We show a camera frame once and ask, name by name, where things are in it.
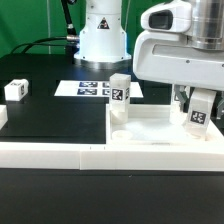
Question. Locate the white sheet with markers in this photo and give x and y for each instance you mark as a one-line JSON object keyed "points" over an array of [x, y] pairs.
{"points": [[69, 88]]}

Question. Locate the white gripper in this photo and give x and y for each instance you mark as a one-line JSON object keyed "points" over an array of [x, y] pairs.
{"points": [[167, 58]]}

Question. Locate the white square table top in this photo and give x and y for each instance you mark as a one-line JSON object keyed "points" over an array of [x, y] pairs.
{"points": [[149, 124]]}

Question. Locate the white U-shaped obstacle fence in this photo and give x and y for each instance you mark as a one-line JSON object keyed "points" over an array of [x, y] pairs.
{"points": [[202, 157]]}

